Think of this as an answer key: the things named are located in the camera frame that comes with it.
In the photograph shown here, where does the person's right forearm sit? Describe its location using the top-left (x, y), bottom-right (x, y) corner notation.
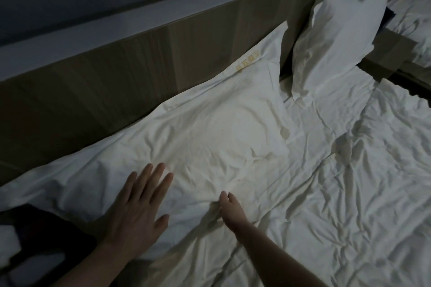
top-left (234, 221), bottom-right (329, 287)

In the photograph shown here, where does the wooden headboard with ledge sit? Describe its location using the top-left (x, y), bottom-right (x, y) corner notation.
top-left (0, 0), bottom-right (423, 187)

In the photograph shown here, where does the person's left hand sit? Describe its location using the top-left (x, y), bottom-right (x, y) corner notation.
top-left (97, 162), bottom-right (174, 260)

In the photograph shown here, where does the white neighbouring bed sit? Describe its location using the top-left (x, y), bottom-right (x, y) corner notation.
top-left (387, 0), bottom-right (431, 69)

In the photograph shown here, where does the white wrinkled duvet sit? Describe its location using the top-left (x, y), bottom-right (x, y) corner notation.
top-left (145, 78), bottom-right (431, 287)

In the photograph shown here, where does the wooden nightstand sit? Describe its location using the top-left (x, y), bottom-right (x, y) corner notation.
top-left (356, 27), bottom-right (418, 79)

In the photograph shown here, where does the white pillow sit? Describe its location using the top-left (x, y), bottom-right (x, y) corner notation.
top-left (291, 0), bottom-right (393, 102)
top-left (0, 21), bottom-right (292, 262)

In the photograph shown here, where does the person's right hand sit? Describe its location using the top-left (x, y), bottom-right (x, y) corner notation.
top-left (219, 191), bottom-right (251, 234)

